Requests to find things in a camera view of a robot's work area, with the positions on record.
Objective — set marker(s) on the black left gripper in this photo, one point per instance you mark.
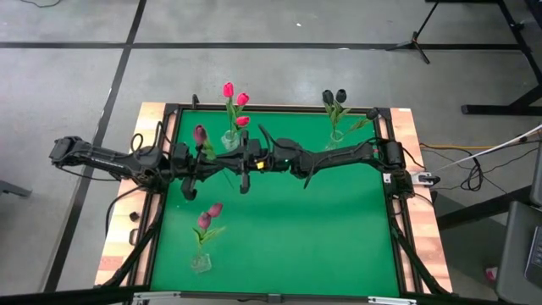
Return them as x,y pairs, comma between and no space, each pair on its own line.
190,167

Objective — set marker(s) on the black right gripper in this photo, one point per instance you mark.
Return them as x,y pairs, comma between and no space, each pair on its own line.
262,156

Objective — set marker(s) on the round clear glass vase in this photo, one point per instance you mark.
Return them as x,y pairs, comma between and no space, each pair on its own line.
228,142

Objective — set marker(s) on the bright pink artificial tulip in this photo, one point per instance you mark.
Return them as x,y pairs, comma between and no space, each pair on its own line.
242,121
242,99
228,90

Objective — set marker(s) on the black artificial tulip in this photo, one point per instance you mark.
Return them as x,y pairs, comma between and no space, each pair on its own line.
341,96
372,113
327,97

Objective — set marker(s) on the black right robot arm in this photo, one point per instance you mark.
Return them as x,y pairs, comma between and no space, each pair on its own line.
339,156

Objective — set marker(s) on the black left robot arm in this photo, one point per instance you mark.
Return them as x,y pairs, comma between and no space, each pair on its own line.
106,159

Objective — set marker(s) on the tall clear glass vase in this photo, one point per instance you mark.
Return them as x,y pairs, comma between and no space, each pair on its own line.
334,140

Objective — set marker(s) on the square clear glass vase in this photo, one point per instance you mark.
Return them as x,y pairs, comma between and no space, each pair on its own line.
202,264

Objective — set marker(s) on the yellow tag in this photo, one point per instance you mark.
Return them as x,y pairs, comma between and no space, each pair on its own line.
260,165

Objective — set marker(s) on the small black object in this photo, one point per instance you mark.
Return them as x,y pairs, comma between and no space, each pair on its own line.
134,216

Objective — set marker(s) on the green table mat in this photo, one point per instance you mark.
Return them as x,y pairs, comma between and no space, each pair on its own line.
275,262

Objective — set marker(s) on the grey chair base leg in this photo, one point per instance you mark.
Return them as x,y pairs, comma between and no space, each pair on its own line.
14,189

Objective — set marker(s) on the black rig beam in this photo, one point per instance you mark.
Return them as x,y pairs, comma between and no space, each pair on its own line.
63,297

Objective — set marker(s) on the black tripod stand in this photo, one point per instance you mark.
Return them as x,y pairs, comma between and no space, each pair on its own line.
413,42

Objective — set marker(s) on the black desk leg bar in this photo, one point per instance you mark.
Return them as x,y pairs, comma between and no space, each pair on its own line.
478,209

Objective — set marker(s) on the small pink floor object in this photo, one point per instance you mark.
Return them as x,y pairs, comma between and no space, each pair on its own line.
491,274

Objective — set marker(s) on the white rod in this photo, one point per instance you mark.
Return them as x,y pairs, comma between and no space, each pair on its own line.
524,138

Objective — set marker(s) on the grey office chair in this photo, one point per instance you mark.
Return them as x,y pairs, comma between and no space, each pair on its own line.
512,254

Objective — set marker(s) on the grey panel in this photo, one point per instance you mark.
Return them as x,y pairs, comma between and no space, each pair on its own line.
538,178

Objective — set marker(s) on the short black post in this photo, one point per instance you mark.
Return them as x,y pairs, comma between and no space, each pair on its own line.
195,101

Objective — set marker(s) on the black metal table frame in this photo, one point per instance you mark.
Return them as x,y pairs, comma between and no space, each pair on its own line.
360,106

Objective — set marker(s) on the silver beam bracket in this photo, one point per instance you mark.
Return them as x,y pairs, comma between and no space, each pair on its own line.
391,301
154,295

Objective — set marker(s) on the black desk frame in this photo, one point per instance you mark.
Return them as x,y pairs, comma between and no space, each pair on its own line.
499,109

